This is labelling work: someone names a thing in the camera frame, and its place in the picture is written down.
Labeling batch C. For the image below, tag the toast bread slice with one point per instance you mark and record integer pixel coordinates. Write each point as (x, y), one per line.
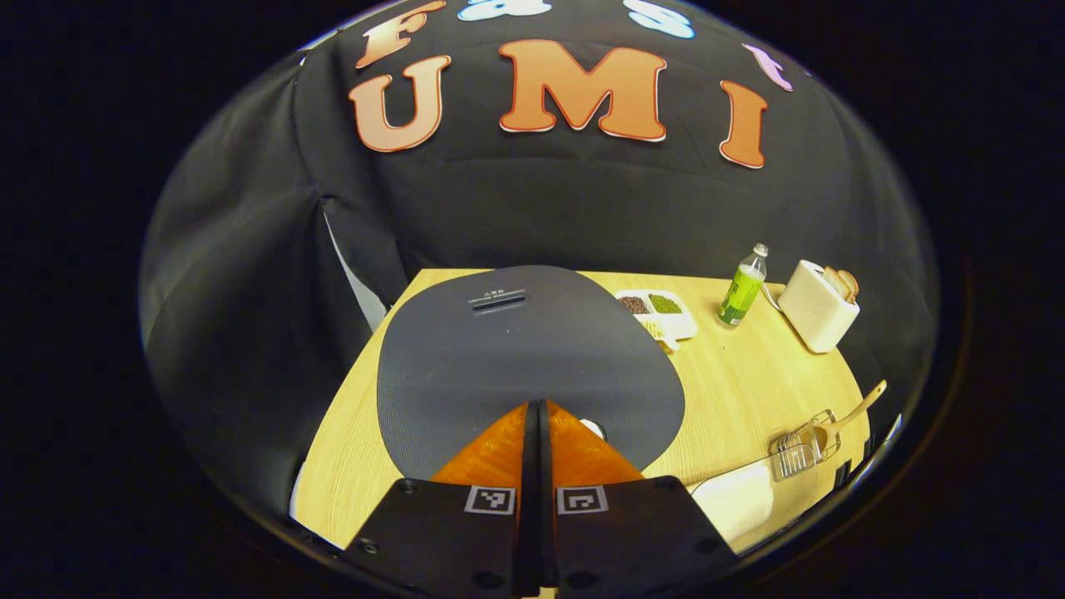
(849, 284)
(834, 283)

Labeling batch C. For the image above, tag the black rice cooker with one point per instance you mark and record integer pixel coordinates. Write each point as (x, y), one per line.
(516, 358)

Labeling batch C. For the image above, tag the white divided grain dish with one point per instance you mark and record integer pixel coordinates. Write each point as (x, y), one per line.
(682, 323)

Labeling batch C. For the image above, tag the cream tray of rice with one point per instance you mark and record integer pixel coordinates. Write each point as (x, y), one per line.
(732, 503)

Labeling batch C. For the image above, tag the wooden spoon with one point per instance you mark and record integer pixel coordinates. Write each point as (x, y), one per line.
(857, 409)

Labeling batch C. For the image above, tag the white toaster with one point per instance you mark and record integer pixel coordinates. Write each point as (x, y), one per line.
(811, 312)

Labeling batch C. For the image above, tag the black backdrop cloth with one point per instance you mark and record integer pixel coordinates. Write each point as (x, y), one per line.
(582, 208)

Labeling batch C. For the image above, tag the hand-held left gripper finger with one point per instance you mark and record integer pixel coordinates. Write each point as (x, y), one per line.
(531, 499)
(545, 499)

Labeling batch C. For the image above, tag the green label plastic bottle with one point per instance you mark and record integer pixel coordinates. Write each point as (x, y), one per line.
(739, 295)

